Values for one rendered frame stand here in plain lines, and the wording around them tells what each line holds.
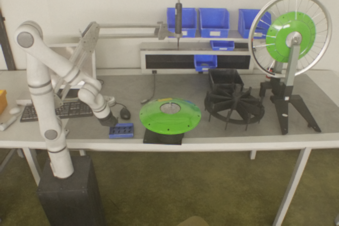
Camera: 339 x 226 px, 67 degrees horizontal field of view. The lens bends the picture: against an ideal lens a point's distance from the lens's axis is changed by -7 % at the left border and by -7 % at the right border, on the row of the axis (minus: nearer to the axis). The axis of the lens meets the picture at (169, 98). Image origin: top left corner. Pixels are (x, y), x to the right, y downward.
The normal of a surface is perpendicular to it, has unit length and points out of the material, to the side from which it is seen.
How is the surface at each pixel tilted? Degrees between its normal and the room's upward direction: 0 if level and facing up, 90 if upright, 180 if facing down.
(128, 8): 90
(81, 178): 0
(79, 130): 0
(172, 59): 90
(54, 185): 0
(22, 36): 86
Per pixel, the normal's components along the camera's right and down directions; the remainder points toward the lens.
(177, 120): 0.10, -0.67
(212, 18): 0.00, 0.51
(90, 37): 0.47, 0.46
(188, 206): 0.00, -0.86
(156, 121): -0.19, -0.65
